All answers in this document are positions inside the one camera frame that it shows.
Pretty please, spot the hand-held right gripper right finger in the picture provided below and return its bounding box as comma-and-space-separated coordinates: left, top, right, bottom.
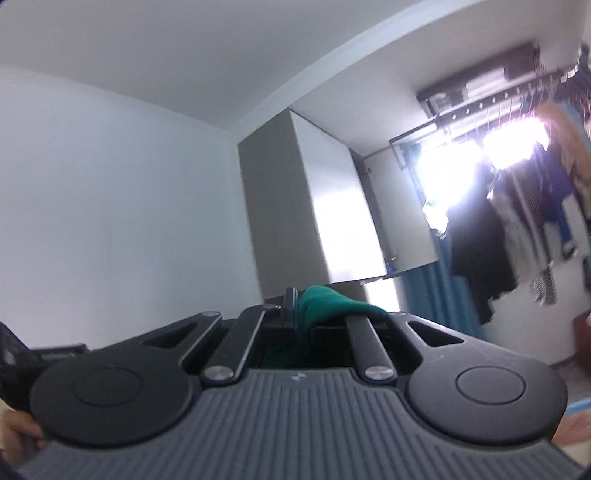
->
313, 311, 467, 385

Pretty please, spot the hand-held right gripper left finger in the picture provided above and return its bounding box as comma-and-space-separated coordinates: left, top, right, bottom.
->
141, 287, 298, 386

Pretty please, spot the green hoodie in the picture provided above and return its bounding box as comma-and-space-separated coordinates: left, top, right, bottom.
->
263, 285, 389, 368

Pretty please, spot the row of hanging clothes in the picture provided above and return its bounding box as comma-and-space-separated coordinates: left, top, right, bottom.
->
421, 60, 591, 325

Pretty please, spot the ceiling clothes drying rack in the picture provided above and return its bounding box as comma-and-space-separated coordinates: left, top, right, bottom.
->
389, 41, 591, 149

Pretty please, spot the person's left hand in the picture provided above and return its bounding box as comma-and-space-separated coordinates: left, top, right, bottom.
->
0, 410, 47, 467

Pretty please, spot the blue curtain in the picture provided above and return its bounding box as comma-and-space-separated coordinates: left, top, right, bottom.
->
396, 142, 463, 325

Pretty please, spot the white wardrobe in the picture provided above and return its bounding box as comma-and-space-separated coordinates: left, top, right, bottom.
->
238, 108, 439, 305

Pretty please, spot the black white striped garment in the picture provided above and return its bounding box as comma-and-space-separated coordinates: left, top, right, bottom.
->
527, 262, 562, 306

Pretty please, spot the brown bag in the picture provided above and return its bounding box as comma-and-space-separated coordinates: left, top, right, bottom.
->
573, 311, 591, 366

